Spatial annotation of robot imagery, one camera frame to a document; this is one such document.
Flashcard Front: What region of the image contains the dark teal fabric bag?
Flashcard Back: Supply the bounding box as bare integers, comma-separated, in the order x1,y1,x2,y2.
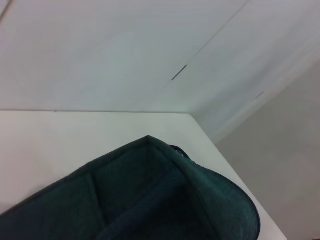
0,134,263,240

